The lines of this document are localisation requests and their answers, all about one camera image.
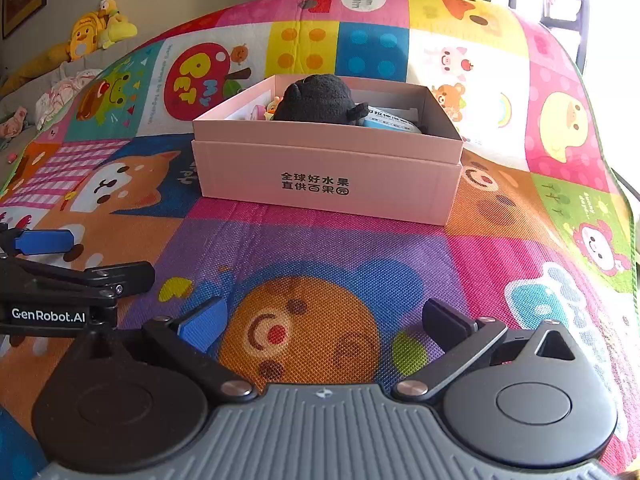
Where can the blue wet cotton packet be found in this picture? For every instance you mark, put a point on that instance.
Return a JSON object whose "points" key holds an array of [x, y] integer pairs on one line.
{"points": [[390, 122]]}

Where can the small orange toy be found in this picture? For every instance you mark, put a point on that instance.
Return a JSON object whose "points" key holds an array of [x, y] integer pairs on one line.
{"points": [[273, 105]]}

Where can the pale yellow plush toy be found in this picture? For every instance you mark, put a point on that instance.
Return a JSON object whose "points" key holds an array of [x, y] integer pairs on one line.
{"points": [[117, 22]]}

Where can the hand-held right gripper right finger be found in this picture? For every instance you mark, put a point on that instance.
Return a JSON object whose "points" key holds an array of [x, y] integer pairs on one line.
{"points": [[442, 321]]}

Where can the pink cardboard box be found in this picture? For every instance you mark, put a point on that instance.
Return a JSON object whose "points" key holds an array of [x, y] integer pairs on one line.
{"points": [[240, 175]]}

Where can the black plush toy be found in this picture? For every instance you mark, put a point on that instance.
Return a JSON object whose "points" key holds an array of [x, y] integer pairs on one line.
{"points": [[315, 100]]}

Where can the colourful printed play mat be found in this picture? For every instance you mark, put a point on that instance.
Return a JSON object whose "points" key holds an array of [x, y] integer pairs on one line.
{"points": [[325, 240]]}

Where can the black window frame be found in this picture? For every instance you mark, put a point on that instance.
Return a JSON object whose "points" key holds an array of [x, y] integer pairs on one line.
{"points": [[560, 22]]}

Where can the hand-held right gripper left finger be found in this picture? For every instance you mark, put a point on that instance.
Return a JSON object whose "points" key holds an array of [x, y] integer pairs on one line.
{"points": [[205, 325]]}

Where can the pink patterned cloth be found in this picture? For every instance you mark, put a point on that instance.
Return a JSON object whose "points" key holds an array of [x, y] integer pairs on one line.
{"points": [[65, 92]]}

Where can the small pink toy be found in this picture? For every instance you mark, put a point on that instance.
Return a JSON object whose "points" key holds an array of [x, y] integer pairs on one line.
{"points": [[257, 111]]}

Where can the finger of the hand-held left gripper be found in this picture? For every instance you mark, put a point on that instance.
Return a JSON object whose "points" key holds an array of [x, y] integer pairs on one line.
{"points": [[130, 275], [42, 241]]}

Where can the yellow orange plush toy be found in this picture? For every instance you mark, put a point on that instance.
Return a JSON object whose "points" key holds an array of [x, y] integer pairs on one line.
{"points": [[87, 35]]}

